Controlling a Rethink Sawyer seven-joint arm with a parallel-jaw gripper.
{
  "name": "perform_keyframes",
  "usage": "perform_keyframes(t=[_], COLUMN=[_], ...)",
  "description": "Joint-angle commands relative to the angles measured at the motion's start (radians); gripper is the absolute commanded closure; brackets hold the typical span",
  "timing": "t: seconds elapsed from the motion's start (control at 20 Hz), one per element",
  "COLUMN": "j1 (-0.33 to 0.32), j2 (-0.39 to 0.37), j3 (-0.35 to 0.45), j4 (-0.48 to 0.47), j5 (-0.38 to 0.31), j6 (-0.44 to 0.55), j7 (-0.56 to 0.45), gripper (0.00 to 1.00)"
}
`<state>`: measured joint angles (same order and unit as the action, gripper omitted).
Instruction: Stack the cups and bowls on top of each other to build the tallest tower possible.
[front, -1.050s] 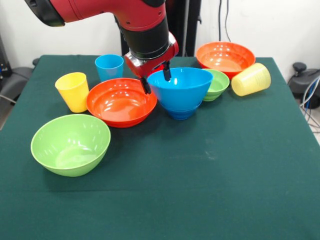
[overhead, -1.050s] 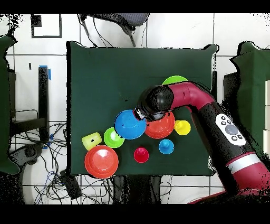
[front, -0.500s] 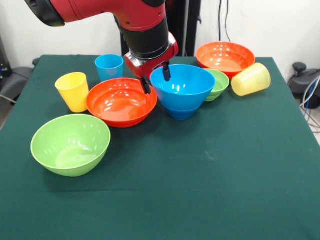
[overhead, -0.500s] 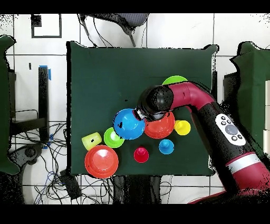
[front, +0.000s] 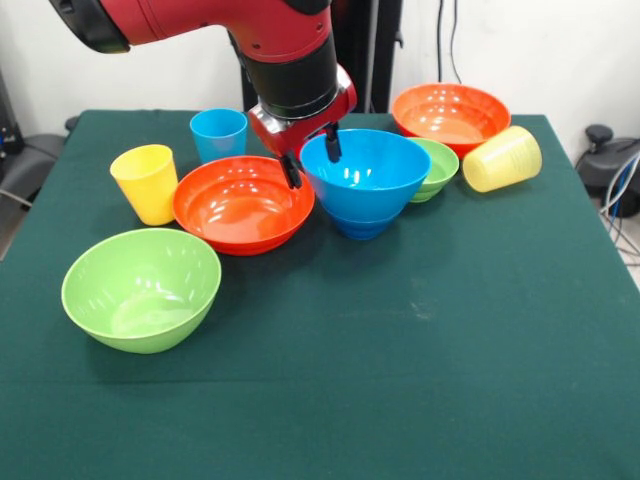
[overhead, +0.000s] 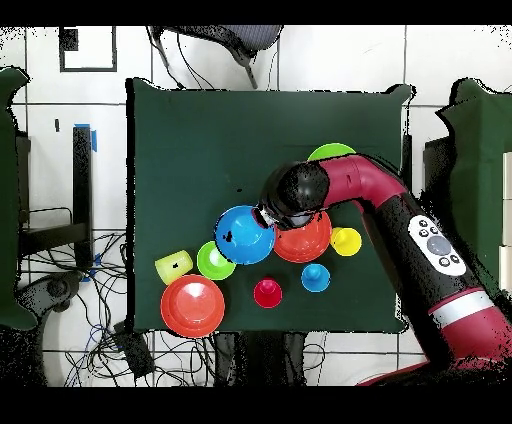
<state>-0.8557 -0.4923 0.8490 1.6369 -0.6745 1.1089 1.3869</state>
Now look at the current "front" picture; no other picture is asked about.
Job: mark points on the black chair base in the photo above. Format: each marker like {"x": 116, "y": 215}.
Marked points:
{"x": 600, "y": 160}

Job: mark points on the small green bowl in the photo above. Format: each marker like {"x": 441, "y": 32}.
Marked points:
{"x": 440, "y": 170}

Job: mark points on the translucent yellow cup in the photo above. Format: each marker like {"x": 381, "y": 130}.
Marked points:
{"x": 502, "y": 160}

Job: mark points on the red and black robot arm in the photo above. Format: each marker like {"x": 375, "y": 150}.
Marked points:
{"x": 280, "y": 55}

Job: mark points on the small dark blue bowl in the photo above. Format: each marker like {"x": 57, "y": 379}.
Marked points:
{"x": 362, "y": 229}

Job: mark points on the large light blue bowl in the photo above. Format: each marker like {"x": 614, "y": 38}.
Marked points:
{"x": 365, "y": 195}

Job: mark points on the dark green tablecloth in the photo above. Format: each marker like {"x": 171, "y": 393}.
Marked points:
{"x": 350, "y": 375}

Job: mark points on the large green bowl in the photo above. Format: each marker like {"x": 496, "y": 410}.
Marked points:
{"x": 135, "y": 295}

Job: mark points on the light blue cup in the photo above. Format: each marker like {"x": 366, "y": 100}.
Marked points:
{"x": 218, "y": 142}

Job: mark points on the opaque yellow cup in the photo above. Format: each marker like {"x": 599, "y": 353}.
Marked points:
{"x": 147, "y": 192}

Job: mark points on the orange bowl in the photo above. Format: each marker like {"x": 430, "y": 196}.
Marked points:
{"x": 240, "y": 215}
{"x": 450, "y": 125}

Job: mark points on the black chair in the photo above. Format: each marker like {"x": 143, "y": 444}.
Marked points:
{"x": 35, "y": 160}

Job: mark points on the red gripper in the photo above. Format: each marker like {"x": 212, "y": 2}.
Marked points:
{"x": 300, "y": 132}

